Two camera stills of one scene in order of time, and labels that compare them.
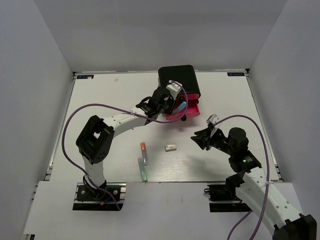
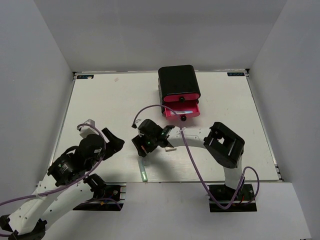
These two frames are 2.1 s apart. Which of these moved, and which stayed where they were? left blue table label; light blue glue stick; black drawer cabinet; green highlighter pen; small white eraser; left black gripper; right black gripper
Moved: light blue glue stick; left black gripper; right black gripper
Stayed: black drawer cabinet; green highlighter pen; small white eraser; left blue table label
